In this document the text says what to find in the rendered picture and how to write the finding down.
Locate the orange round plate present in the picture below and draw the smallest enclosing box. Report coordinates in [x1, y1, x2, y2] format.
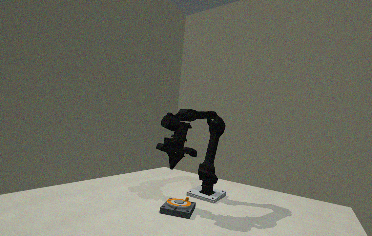
[167, 197, 191, 208]

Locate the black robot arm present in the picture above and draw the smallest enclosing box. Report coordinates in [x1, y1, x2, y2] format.
[161, 109, 226, 196]

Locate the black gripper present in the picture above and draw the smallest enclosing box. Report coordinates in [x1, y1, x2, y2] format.
[156, 133, 197, 169]

